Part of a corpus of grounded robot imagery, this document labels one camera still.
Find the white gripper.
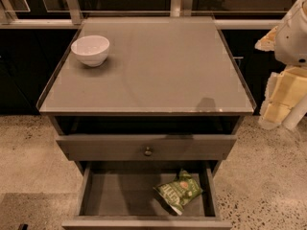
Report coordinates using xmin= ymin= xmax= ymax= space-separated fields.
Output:
xmin=255 ymin=0 xmax=307 ymax=128

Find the green jalapeno chip bag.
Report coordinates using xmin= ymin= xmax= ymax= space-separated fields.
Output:
xmin=154 ymin=170 xmax=203 ymax=216

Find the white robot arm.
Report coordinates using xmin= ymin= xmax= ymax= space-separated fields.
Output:
xmin=255 ymin=0 xmax=307 ymax=129

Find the grey drawer cabinet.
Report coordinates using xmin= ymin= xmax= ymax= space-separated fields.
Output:
xmin=35 ymin=15 xmax=257 ymax=230

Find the round metal drawer knob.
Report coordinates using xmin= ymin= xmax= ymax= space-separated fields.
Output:
xmin=144 ymin=147 xmax=153 ymax=156

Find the open grey middle drawer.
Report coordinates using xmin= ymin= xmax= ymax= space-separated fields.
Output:
xmin=62 ymin=161 xmax=231 ymax=230

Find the grey top drawer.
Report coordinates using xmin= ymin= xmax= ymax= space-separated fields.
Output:
xmin=56 ymin=134 xmax=236 ymax=161

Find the white ceramic bowl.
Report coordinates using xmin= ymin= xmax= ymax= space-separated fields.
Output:
xmin=71 ymin=35 xmax=110 ymax=67

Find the metal railing frame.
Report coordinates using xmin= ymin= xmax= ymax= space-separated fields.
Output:
xmin=0 ymin=0 xmax=296 ymax=30

